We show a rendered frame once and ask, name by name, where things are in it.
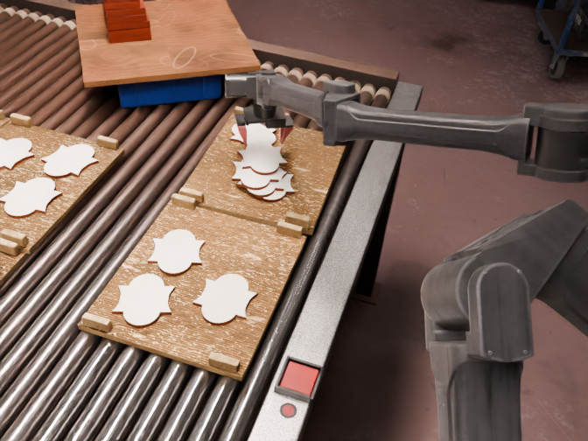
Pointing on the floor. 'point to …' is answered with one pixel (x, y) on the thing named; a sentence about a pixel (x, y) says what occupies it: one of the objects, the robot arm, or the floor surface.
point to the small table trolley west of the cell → (559, 36)
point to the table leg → (367, 284)
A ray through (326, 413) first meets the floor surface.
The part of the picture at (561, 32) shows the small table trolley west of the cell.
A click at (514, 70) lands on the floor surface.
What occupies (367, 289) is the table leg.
